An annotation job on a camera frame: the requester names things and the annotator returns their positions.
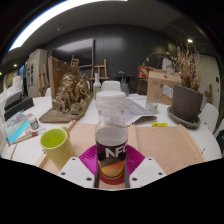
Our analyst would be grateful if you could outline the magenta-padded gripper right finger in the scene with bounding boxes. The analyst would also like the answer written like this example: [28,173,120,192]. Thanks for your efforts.
[124,144,168,190]

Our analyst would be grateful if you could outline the red box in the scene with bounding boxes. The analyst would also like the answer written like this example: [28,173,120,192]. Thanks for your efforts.
[137,65,154,79]

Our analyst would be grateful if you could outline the dried plant in grey pot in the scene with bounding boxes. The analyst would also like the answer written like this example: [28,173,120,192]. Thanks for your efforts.
[170,43,204,124]

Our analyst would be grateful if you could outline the brown cardboard box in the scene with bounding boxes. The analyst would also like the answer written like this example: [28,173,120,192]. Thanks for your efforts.
[146,69,183,106]

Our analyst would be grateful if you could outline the black wall screen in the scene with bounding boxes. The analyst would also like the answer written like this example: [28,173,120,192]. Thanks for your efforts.
[51,38,95,68]

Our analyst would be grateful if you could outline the light wooden panel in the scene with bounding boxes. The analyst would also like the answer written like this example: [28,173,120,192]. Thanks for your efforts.
[34,119,139,190]
[128,123,205,176]

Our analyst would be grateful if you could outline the open newspaper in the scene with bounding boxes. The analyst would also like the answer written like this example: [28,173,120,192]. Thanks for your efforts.
[123,96,158,126]

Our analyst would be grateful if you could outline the white canvas board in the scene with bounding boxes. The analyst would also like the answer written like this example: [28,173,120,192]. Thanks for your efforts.
[0,113,8,158]

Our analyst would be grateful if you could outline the golden carved relief sculpture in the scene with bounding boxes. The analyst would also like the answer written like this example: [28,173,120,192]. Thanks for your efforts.
[38,55,94,124]

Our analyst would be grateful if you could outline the small glass jar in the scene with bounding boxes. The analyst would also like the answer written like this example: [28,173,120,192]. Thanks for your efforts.
[144,100,159,114]

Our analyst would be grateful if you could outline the long ceiling light panel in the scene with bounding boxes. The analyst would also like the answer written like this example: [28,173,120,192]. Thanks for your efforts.
[8,0,128,52]

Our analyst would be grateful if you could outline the grey clear spray bottle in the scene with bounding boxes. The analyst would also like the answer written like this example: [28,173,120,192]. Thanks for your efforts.
[120,71,130,96]

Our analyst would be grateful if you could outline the wooden mannequin figure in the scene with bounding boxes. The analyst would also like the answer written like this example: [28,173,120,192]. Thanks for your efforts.
[203,83,214,105]

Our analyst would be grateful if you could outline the pale tall cabinet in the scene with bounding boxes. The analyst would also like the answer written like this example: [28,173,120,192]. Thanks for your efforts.
[25,49,48,98]

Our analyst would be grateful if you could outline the wooden handled tool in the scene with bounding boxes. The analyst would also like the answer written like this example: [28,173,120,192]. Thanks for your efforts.
[13,127,48,144]

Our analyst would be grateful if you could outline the black backpack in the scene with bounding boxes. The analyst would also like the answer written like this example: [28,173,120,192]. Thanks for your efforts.
[216,129,224,154]

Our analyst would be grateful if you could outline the white spray bottle green label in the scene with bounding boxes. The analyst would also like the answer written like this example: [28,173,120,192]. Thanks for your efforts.
[92,72,102,99]

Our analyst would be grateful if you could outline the white plaster statue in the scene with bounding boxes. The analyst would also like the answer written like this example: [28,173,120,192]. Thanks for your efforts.
[161,57,173,72]

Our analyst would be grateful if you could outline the small white-lidded paint jar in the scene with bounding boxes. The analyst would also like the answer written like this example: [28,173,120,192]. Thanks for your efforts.
[28,115,40,131]

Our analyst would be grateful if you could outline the black flat boxes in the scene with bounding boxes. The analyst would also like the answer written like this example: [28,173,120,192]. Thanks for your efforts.
[3,90,35,121]

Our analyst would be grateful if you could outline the clear juice bottle white cap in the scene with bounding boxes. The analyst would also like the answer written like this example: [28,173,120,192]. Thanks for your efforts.
[94,90,129,183]

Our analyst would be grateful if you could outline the wooden easel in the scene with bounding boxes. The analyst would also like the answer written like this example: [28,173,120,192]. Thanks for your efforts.
[37,63,50,97]
[89,59,110,81]

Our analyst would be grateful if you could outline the grey round pot saucer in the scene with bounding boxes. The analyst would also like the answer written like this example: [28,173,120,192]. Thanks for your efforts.
[166,106,202,130]

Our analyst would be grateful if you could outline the yellow-green cup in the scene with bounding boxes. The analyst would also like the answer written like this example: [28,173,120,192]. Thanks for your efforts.
[39,125,76,170]

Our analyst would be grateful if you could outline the colourful painted sheet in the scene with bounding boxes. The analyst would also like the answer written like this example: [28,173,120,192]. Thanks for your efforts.
[3,110,34,146]

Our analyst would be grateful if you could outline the small yellow tag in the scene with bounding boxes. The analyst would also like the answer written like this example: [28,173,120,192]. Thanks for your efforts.
[150,122,169,128]

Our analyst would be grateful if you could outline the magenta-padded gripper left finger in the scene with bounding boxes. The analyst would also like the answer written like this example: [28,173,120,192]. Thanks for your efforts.
[56,144,101,190]

